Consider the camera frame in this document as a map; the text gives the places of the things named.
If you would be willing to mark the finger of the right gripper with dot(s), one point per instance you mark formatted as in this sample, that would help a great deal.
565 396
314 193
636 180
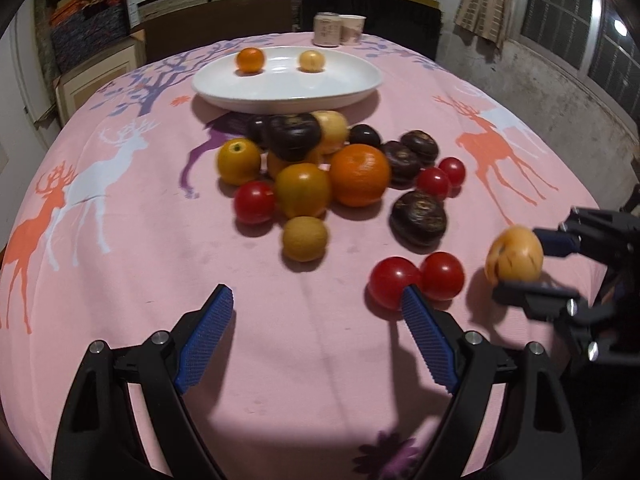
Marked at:
559 306
557 244

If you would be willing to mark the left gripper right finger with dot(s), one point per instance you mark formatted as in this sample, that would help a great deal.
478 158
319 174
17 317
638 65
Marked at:
535 437

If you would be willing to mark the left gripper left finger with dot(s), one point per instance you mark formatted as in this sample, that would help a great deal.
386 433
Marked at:
98 437

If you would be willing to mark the pale yellow striped fruit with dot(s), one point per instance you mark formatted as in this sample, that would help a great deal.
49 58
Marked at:
515 255

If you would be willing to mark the red tomato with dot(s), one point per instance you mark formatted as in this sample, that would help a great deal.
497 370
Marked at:
254 203
389 278
433 182
442 276
454 169

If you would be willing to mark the dark water chestnut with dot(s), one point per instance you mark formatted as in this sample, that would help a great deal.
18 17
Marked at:
418 219
422 144
404 164

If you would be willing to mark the large orange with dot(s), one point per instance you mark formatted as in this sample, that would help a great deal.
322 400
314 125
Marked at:
359 175

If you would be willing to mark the small brown yellow fruit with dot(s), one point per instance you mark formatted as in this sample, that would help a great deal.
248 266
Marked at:
304 239

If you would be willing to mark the yellow apple-like fruit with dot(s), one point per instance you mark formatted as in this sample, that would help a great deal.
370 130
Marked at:
239 161

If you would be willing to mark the pink deer tablecloth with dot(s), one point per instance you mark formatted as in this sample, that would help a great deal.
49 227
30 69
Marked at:
125 226

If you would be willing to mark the small dark plum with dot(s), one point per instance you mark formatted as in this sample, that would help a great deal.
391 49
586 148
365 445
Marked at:
364 134

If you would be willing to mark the window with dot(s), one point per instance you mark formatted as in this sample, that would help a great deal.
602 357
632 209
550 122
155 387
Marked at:
590 40

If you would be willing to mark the pale yellow pear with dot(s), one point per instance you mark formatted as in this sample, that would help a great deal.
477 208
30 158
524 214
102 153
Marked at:
334 130

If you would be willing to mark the hidden yellow orange fruit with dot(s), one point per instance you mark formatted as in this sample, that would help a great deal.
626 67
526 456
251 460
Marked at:
275 165

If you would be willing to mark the large dark purple fruit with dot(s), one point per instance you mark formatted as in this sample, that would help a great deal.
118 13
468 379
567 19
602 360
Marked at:
292 137

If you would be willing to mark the patterned paper cup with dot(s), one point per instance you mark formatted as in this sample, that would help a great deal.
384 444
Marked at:
351 29

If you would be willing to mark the pale yellow fruit on plate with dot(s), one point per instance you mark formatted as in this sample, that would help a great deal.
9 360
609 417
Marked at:
311 61

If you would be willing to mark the patterned can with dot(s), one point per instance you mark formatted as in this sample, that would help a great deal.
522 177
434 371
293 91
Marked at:
327 30

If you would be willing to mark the white oval plate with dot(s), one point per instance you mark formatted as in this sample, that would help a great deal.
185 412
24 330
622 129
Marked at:
282 87

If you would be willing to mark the cardboard box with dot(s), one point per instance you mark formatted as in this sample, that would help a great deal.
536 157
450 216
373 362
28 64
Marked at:
75 87

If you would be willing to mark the small orange on plate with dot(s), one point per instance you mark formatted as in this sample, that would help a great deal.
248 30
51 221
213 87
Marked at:
250 61

